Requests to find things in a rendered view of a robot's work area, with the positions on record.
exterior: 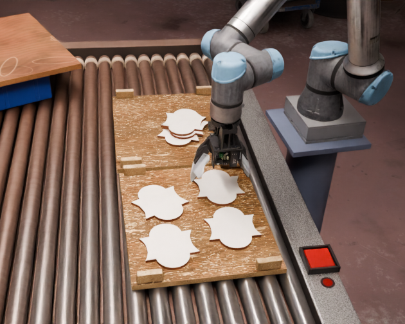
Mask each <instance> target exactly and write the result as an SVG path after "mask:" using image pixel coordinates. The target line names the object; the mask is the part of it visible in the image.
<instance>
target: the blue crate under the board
mask: <svg viewBox="0 0 405 324"><path fill-rule="evenodd" d="M51 97H52V93H51V83H50V76H45V77H42V78H36V79H33V80H28V81H24V82H19V83H16V84H11V85H6V86H3V87H0V111H2V110H5V109H9V108H12V107H17V106H20V105H25V104H30V103H33V102H38V101H41V100H45V99H48V98H51Z"/></svg>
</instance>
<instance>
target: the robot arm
mask: <svg viewBox="0 0 405 324"><path fill-rule="evenodd" d="M285 2H286V0H247V1H246V2H245V3H244V5H243V6H242V7H241V8H240V10H239V11H238V12H237V13H236V14H235V15H234V16H233V17H232V18H231V20H230V21H229V22H228V23H227V25H225V27H223V29H222V30H218V29H212V30H210V31H208V32H207V33H206V34H205V35H204V37H203V38H202V42H201V49H202V53H203V54H204V55H205V56H207V57H208V58H209V59H211V60H212V61H213V66H212V71H211V100H210V116H211V119H210V121H208V129H209V131H213V132H214V133H210V135H209V136H208V137H207V138H206V139H205V141H204V142H203V143H201V144H200V145H199V147H198V149H197V151H196V153H195V157H194V159H193V165H192V169H191V173H190V180H191V182H193V181H194V179H195V178H196V177H198V178H201V177H202V175H203V173H204V167H205V165H206V164H207V163H208V162H209V160H210V156H209V155H208V153H209V151H210V153H211V164H212V167H213V168H214V166H215V165H221V164H222V165H228V164H229V167H236V166H237V163H239V165H240V167H241V168H242V169H243V171H244V173H245V175H246V176H247V177H249V174H250V173H249V171H250V170H249V162H248V159H247V155H246V148H245V146H244V144H243V142H241V141H240V140H239V138H238V136H237V135H235V134H237V130H238V128H237V126H238V125H239V124H240V117H241V114H242V107H244V103H243V96H244V91H247V90H248V89H251V88H254V87H256V86H259V85H262V84H264V83H268V82H271V81H272V80H274V79H276V78H278V77H280V76H281V74H282V73H283V71H284V60H283V58H282V56H281V54H280V53H279V52H278V51H277V50H275V49H273V48H269V49H263V50H262V51H259V50H257V49H255V48H253V47H251V46H250V45H248V44H249V43H250V42H251V41H252V40H253V39H254V38H255V36H256V35H257V34H258V33H259V32H260V30H261V29H262V28H263V27H264V26H265V25H266V24H267V23H268V21H269V20H270V19H271V18H272V17H273V15H274V14H275V13H276V12H277V11H278V10H279V9H280V8H281V6H282V5H283V4H284V3H285ZM346 4H347V27H348V44H347V43H345V42H340V41H334V40H329V41H323V42H319V43H317V44H315V45H314V46H313V48H312V51H311V55H310V62H309V69H308V73H307V81H306V85H305V88H304V90H303V91H302V93H301V95H300V97H299V99H298V103H297V110H298V112H299V113H300V114H301V115H303V116H304V117H306V118H308V119H311V120H316V121H319V122H331V121H334V120H337V119H339V118H340V117H342V115H343V110H344V104H343V95H342V93H343V94H344V95H347V96H349V97H351V98H353V99H354V100H357V101H358V102H359V103H362V104H365V105H375V104H376V103H378V102H379V101H380V100H381V99H382V98H383V97H384V96H385V94H386V93H387V92H388V90H389V88H390V86H391V84H392V81H393V73H392V72H390V70H386V69H385V68H384V65H385V61H384V57H383V55H382V54H381V53H379V48H380V17H381V0H346Z"/></svg>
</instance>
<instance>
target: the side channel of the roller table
mask: <svg viewBox="0 0 405 324"><path fill-rule="evenodd" d="M201 42H202V39H168V40H120V41H96V42H60V43H61V45H63V47H65V48H66V49H67V50H68V51H69V52H70V53H71V54H72V55H73V56H74V57H76V56H79V57H82V58H83V60H84V67H85V61H86V58H87V57H88V56H94V57H95V58H96V60H97V62H98V61H99V58H100V57H101V56H102V55H106V56H108V57H109V58H110V61H112V58H113V57H114V56H115V55H120V56H122V58H123V60H124V64H125V57H126V56H127V55H134V56H135V57H136V60H137V61H138V57H139V56H140V55H142V54H146V55H147V56H148V57H149V59H150V60H151V57H152V56H153V55H154V54H159V55H161V57H162V59H163V61H164V56H165V55H166V54H167V53H171V54H173V55H174V57H175V59H176V60H177V56H178V54H180V53H185V54H186V56H187V57H188V58H189V57H190V55H191V54H192V53H198V54H199V56H200V57H201V58H202V55H203V52H202V49H201ZM189 60H190V59H189Z"/></svg>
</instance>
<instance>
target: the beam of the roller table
mask: <svg viewBox="0 0 405 324"><path fill-rule="evenodd" d="M243 103H244V107H242V114H241V117H240V124H239V126H240V129H241V131H242V134H243V137H244V139H245V142H246V145H247V147H248V150H249V153H250V154H251V158H252V160H253V162H254V165H255V168H256V171H257V173H258V176H259V178H260V181H261V183H262V186H263V188H264V191H265V194H266V196H267V199H268V201H269V204H270V207H271V209H272V211H273V215H274V217H275V219H276V223H277V225H278V227H279V230H280V233H281V235H282V238H283V241H284V243H285V246H286V248H287V251H288V253H289V256H290V258H291V261H292V264H293V266H294V269H295V271H296V274H297V276H298V279H299V281H300V284H301V288H302V289H303V292H304V295H305V297H306V300H307V303H308V304H309V308H310V311H311V312H312V316H313V318H314V321H315V323H316V324H361V322H360V320H359V317H358V315H357V313H356V311H355V309H354V306H353V305H352V302H351V300H350V298H349V296H348V294H347V291H346V289H345V287H344V285H343V283H342V281H341V279H340V277H339V275H338V272H336V273H323V274H310V275H308V274H307V271H306V269H305V266H304V264H303V261H302V259H301V256H300V254H299V247H302V246H316V245H325V244H324V242H323V240H322V238H321V236H320V233H319V231H318V229H317V227H316V225H315V223H314V221H313V219H312V217H311V214H310V212H309V210H308V208H307V205H306V204H305V201H304V200H303V197H302V195H301V193H300V191H299V189H298V186H297V184H296V182H295V180H294V177H293V175H292V174H291V171H290V170H289V167H288V165H287V163H286V161H285V158H284V156H283V154H282V152H281V150H280V147H279V146H278V144H277V142H276V139H275V137H274V135H273V133H272V130H271V128H270V126H269V124H268V122H267V120H266V117H265V116H264V114H263V111H262V109H261V107H260V105H259V103H258V100H257V98H256V96H255V94H254V92H253V90H252V88H251V89H248V90H247V91H244V96H243ZM324 277H329V278H331V279H333V281H334V282H335V286H333V287H332V288H326V287H324V286H322V284H321V279H322V278H324Z"/></svg>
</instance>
